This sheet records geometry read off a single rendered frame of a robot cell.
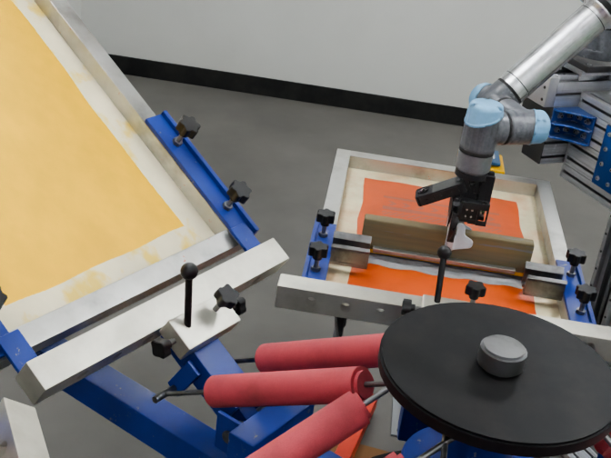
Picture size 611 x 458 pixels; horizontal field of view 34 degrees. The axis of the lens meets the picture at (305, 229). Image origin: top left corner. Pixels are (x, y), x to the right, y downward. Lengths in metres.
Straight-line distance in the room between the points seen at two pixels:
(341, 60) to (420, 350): 4.65
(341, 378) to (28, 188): 0.69
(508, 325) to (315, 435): 0.31
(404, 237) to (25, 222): 0.89
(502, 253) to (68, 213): 0.98
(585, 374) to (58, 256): 0.87
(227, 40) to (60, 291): 4.36
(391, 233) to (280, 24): 3.72
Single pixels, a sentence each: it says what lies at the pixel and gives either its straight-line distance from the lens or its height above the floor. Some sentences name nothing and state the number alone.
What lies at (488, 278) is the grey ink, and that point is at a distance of 2.27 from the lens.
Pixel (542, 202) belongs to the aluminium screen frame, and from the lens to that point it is 2.63.
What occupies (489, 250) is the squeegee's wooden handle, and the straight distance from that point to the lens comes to 2.25.
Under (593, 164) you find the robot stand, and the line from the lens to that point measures 2.96.
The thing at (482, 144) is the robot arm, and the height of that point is 1.28.
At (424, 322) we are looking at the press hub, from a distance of 1.36.
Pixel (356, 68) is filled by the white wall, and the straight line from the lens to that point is 5.87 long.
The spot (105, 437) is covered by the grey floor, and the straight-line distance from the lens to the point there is 3.17.
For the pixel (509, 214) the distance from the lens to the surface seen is 2.61.
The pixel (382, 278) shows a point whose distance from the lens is 2.19.
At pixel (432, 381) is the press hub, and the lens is 1.24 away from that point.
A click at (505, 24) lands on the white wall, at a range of 5.80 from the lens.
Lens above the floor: 2.02
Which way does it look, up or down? 27 degrees down
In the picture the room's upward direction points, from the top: 8 degrees clockwise
